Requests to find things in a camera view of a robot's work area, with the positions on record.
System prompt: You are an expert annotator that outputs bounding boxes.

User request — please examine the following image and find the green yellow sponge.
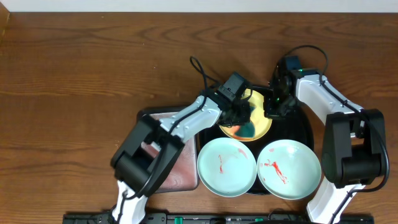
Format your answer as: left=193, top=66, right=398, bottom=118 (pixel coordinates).
left=233, top=104, right=256, bottom=139

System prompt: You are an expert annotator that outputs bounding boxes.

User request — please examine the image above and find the yellow plate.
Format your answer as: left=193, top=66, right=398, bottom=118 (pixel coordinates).
left=220, top=88, right=272, bottom=142

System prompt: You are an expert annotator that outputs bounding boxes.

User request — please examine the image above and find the pale green plate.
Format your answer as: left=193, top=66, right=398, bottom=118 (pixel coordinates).
left=197, top=138, right=257, bottom=197
left=257, top=139, right=322, bottom=200

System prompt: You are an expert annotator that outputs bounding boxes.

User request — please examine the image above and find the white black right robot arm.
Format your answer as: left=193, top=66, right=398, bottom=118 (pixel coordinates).
left=264, top=56, right=390, bottom=223

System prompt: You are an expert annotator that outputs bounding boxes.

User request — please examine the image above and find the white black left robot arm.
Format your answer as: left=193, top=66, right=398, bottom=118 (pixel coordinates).
left=111, top=91, right=251, bottom=223

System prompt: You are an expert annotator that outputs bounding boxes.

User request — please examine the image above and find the round black tray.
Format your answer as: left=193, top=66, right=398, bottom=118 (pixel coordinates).
left=198, top=85, right=315, bottom=196

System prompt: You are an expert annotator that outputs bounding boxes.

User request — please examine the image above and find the rectangular black soapy water tray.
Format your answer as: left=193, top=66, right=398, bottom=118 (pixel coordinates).
left=137, top=106, right=198, bottom=193

